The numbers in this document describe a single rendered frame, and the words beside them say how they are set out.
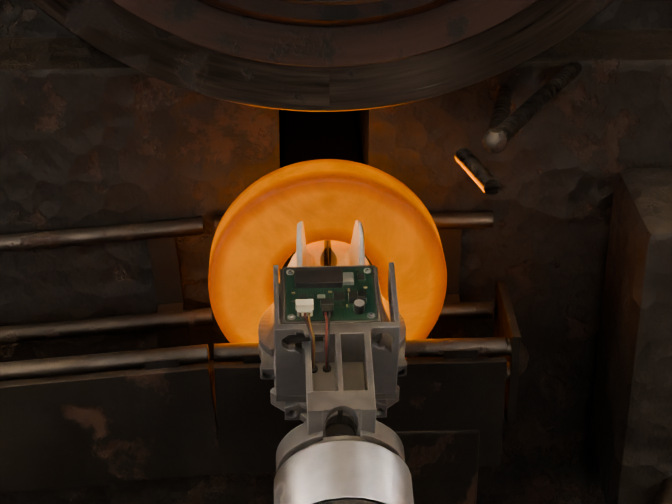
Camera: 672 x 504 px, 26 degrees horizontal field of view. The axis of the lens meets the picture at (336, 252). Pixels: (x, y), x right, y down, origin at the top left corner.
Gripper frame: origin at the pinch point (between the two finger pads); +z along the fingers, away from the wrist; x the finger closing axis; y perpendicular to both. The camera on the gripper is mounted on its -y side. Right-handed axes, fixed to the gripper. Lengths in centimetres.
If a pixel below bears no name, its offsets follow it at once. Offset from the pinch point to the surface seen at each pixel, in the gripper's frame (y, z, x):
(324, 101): 13.1, -1.1, 0.3
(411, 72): 14.8, -0.7, -4.8
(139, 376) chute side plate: -4.8, -6.4, 12.3
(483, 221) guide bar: -1.2, 3.8, -10.8
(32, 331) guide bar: -7.3, 0.1, 20.2
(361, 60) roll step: 16.7, -2.0, -1.7
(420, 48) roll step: 17.3, -1.8, -5.1
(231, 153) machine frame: 3.1, 6.3, 6.2
